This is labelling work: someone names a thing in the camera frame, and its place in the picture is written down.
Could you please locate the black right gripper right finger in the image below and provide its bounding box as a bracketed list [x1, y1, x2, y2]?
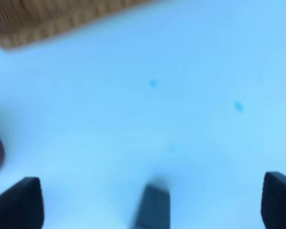
[261, 172, 286, 229]

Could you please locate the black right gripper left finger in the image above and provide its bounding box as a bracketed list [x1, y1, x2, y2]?
[0, 177, 44, 229]

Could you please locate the orange wicker basket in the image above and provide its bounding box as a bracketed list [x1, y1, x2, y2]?
[0, 0, 147, 49]

